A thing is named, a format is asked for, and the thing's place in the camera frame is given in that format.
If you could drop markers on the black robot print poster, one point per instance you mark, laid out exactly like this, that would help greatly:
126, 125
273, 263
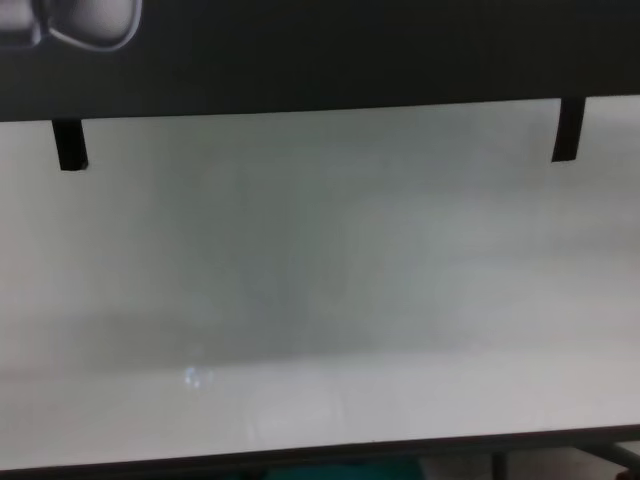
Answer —
320, 55

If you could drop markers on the teal object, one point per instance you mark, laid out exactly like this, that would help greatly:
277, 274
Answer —
340, 474

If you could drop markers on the black metal table frame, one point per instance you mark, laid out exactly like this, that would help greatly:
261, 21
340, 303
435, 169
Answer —
498, 467

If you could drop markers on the black tape frame outline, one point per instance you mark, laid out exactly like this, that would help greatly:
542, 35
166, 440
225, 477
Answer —
72, 145

